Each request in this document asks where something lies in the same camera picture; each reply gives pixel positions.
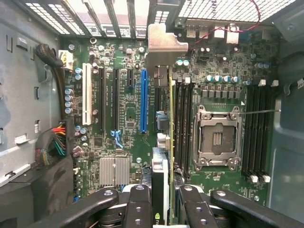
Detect black PC case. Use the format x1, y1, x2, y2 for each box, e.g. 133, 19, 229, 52
0, 0, 304, 228

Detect black plastic shroud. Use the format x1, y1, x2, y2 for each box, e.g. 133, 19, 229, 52
0, 155, 76, 228

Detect white expansion slot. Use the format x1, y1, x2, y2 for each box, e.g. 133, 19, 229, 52
82, 63, 92, 126

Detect CPU socket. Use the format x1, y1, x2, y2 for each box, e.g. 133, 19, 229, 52
193, 104, 243, 172

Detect coloured power wire bundle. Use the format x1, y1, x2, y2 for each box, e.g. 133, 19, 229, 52
35, 118, 75, 168

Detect red and black wire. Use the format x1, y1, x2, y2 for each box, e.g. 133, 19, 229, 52
190, 0, 261, 47

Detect long black expansion slot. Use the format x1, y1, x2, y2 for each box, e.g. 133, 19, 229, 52
112, 68, 120, 132
98, 67, 105, 132

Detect black RAM slot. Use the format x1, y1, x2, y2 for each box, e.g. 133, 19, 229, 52
187, 79, 196, 180
242, 84, 256, 178
256, 84, 271, 178
262, 80, 279, 183
174, 79, 181, 171
180, 77, 188, 179
249, 79, 266, 183

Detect green motherboard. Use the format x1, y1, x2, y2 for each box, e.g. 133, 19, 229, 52
59, 28, 276, 209

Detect black sleeved power cable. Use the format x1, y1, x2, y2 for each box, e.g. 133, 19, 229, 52
35, 43, 67, 119

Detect silver finned heatsink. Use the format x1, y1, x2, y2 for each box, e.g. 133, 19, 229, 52
99, 157, 130, 187

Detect blue expansion slot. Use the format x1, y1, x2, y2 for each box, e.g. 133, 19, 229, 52
140, 68, 149, 134

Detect socket locking lever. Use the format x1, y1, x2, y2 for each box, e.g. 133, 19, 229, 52
238, 109, 282, 116

